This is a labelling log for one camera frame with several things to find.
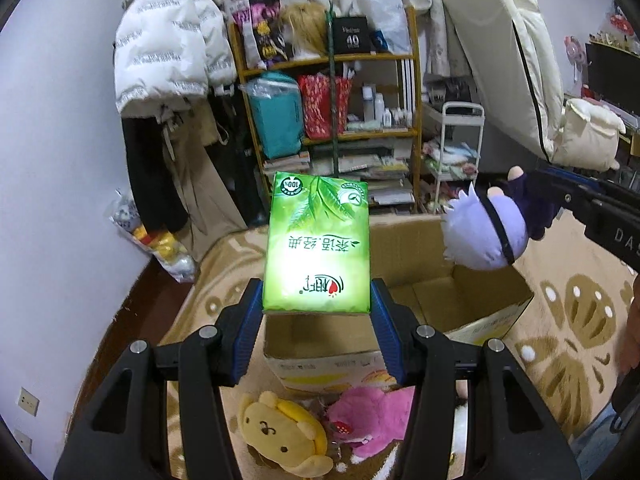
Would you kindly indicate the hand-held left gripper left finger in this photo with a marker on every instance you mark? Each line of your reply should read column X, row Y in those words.
column 250, row 322

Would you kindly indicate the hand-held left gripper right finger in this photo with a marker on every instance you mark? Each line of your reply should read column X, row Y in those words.
column 382, row 327

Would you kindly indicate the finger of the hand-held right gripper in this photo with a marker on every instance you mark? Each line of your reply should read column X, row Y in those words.
column 575, row 176
column 570, row 197

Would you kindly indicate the cardboard box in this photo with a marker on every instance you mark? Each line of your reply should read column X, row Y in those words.
column 430, row 300

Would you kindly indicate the purple-haired plush doll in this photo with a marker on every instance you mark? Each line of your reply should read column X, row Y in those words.
column 485, row 235

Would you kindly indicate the pink plush bear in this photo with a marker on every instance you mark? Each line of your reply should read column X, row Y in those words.
column 370, row 420

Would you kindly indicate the green tissue pack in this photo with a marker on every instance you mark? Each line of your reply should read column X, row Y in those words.
column 315, row 250

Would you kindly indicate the white plush duck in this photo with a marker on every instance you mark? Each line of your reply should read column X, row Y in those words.
column 458, row 432

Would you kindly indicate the cream plush pillow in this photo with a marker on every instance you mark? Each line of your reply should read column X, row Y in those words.
column 590, row 135

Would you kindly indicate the black cabinet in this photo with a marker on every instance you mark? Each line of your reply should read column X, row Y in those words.
column 612, row 80

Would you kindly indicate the yellow plush dog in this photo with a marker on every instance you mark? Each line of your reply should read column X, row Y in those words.
column 285, row 435

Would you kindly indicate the clear plastic bag of toys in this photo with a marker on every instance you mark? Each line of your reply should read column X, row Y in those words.
column 160, row 245

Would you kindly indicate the pink fan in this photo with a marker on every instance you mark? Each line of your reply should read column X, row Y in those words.
column 574, row 52

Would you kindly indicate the white rolling cart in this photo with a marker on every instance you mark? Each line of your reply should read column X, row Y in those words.
column 462, row 110

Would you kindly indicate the white mattress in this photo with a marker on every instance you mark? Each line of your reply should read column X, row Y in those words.
column 505, row 50

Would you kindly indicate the beige coat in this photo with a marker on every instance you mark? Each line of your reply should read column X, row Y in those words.
column 200, row 185

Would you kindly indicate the pile of magazines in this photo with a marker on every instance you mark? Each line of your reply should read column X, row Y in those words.
column 380, row 180

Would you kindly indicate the stack of books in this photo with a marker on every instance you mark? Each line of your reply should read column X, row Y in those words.
column 285, row 162

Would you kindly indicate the black garment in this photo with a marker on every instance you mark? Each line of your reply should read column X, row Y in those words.
column 145, row 175

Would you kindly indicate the white binders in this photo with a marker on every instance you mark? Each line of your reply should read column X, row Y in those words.
column 409, row 90

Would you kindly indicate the person's blue jeans leg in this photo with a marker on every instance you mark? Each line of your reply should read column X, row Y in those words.
column 595, row 435

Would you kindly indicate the row of white bottles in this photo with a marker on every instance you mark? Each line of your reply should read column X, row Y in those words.
column 380, row 107

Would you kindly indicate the teal bag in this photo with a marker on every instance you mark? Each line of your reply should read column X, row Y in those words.
column 277, row 115

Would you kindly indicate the green pole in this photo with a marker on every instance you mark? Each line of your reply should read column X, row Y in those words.
column 332, row 110

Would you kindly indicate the red patterned bag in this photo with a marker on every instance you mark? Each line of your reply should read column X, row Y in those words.
column 320, row 107

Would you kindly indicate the white plastic bag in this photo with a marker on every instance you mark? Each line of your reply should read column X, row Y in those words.
column 392, row 15

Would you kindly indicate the black box with white print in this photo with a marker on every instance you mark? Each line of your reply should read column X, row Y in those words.
column 352, row 35

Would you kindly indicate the wooden shelf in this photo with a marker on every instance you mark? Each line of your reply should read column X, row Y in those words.
column 320, row 60

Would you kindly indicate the purple and black printed bag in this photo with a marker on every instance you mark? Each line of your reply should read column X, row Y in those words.
column 262, row 30

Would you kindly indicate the white puffer jacket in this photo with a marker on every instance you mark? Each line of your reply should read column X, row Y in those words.
column 165, row 35

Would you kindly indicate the blonde wig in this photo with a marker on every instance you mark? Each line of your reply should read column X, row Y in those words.
column 305, row 27

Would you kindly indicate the wall outlet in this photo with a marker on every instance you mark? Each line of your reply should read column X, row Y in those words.
column 22, row 441
column 28, row 401

